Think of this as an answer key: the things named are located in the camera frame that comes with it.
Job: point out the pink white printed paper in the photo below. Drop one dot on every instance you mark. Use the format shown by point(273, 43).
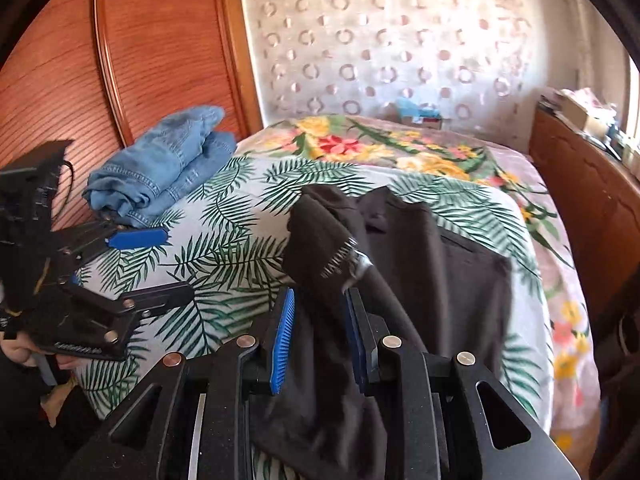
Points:
point(597, 97)

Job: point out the blue jeans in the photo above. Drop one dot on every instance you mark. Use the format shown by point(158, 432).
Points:
point(160, 165)

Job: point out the wooden headboard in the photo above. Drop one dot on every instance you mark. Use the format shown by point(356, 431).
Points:
point(150, 60)

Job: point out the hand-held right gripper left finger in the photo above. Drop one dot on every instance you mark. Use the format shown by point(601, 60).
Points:
point(282, 340)

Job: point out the wooden dresser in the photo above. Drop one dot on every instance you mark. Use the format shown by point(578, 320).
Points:
point(575, 185)

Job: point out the circle pattern curtain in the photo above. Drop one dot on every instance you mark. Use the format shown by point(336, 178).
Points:
point(375, 50)

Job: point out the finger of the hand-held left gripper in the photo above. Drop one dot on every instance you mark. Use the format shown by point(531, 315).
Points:
point(160, 297)
point(140, 238)

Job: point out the small cardboard box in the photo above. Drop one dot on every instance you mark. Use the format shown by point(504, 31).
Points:
point(425, 121)

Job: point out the leaf print bedsheet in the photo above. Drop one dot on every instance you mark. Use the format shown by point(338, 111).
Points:
point(240, 240)

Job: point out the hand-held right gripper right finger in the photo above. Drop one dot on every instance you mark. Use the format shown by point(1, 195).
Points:
point(356, 340)

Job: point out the beige box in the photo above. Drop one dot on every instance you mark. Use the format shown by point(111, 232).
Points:
point(582, 115)

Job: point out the stack of dark books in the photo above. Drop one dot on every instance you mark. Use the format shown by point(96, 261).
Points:
point(549, 102)

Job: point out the person's left hand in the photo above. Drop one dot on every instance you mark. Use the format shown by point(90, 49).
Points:
point(15, 352)

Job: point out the black pants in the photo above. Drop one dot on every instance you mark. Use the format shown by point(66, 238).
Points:
point(425, 285)

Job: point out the floral blanket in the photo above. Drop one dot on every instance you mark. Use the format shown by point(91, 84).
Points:
point(350, 145)

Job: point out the window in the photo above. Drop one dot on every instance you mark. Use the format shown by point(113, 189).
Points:
point(634, 100)

